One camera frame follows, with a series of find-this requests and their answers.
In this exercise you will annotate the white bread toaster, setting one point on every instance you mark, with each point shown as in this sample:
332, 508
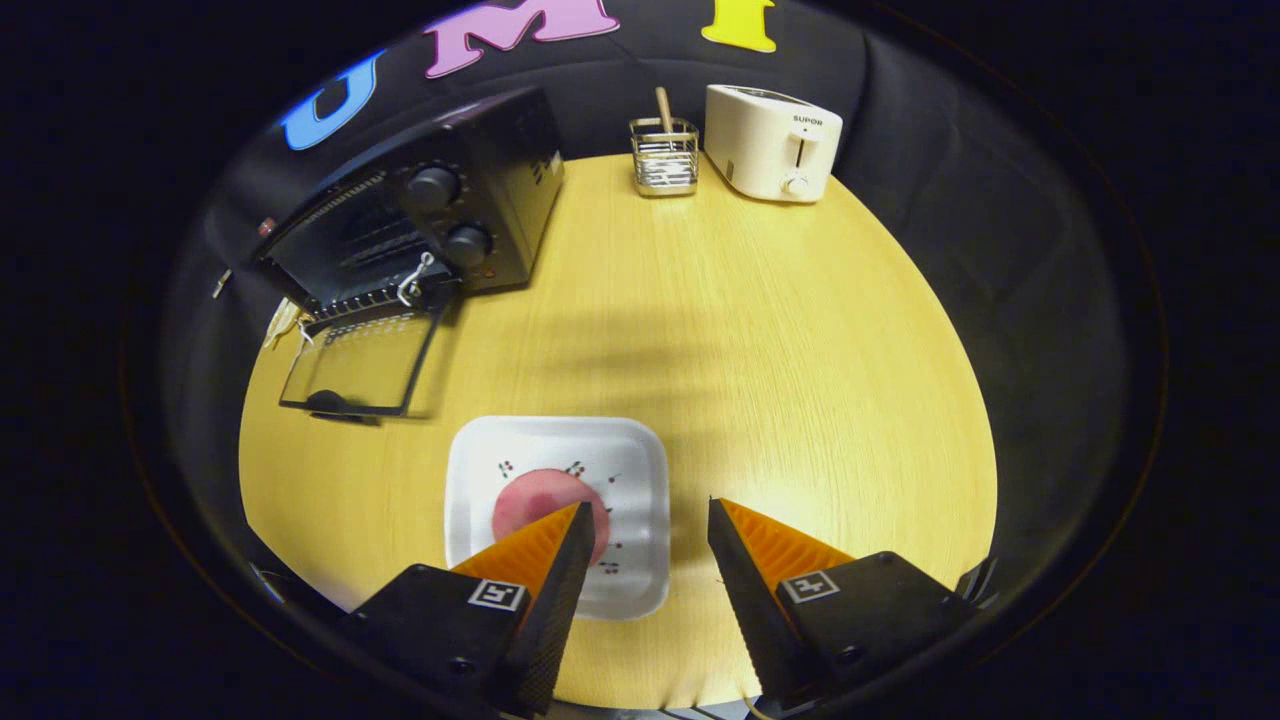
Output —
760, 140

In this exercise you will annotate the black toaster oven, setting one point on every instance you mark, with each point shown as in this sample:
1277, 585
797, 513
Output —
510, 170

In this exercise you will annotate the wooden stick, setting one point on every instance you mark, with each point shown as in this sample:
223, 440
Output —
664, 108

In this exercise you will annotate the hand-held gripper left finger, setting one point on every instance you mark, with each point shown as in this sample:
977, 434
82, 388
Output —
560, 600

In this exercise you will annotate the silver metal clip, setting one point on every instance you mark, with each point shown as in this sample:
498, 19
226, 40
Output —
222, 283

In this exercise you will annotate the white square plate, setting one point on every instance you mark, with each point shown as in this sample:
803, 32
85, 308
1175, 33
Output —
560, 445

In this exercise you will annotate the pink round food slice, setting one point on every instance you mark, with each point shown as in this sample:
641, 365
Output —
530, 495

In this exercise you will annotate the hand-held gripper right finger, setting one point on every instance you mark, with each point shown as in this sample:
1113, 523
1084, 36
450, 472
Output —
745, 590

